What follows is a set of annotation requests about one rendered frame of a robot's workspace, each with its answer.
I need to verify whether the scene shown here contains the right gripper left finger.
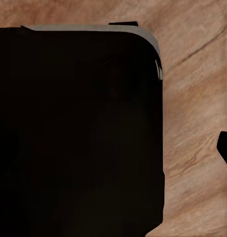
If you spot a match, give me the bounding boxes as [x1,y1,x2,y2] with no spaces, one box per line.
[0,131,20,182]

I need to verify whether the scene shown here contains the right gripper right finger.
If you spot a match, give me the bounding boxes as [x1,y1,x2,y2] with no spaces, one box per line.
[217,131,227,163]

